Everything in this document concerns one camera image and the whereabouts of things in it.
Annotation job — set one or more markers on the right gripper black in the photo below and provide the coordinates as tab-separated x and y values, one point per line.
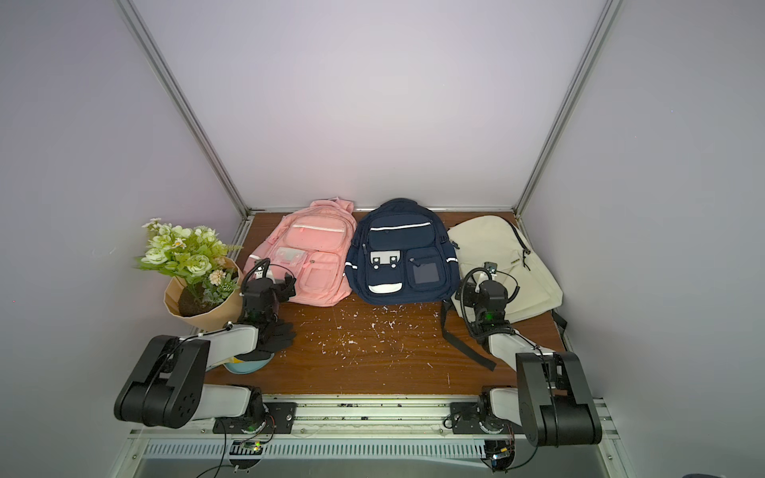
499	329

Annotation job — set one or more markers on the teal bowl with handle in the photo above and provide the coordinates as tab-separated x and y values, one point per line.
242	367

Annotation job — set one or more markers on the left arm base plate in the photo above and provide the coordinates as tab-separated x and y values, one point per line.
268	418

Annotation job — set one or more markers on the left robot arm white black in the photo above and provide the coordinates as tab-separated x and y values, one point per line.
167	386

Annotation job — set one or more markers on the artificial green flower bouquet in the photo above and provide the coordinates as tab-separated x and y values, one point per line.
195	256

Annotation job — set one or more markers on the cream canvas backpack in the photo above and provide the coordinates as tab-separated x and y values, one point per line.
494	239

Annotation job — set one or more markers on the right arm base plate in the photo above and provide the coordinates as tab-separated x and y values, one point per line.
478	418

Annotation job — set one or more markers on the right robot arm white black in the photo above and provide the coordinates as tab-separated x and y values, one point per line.
552	400

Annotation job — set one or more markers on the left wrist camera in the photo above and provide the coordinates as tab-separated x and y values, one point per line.
264	271

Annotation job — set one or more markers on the black glove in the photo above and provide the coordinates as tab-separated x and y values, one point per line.
273	338

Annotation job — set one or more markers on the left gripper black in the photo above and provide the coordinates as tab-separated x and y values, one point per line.
281	289

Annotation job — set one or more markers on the pink backpack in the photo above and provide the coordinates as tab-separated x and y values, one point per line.
312	245

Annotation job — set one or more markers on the navy blue backpack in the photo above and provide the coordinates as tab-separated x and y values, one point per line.
401	254

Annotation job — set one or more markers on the brown paper flower pot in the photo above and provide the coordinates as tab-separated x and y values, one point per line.
176	301

